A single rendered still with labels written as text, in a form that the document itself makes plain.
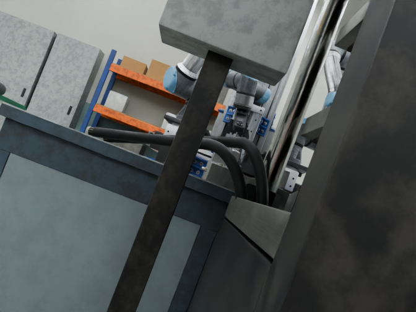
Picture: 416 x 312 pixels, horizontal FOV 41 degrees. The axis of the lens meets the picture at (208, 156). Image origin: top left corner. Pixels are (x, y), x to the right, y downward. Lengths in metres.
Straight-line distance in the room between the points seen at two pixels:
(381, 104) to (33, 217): 1.25
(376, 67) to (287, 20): 0.68
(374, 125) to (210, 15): 0.72
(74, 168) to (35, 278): 0.33
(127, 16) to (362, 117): 7.39
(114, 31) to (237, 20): 6.66
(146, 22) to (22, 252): 6.37
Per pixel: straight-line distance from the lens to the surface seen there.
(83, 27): 7.96
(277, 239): 0.69
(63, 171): 1.64
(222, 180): 1.72
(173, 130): 2.51
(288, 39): 1.24
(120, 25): 7.88
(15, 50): 7.79
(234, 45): 1.22
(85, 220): 1.63
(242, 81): 2.19
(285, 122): 1.45
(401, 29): 0.60
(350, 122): 0.57
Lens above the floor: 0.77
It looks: 3 degrees up
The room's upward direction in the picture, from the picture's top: 21 degrees clockwise
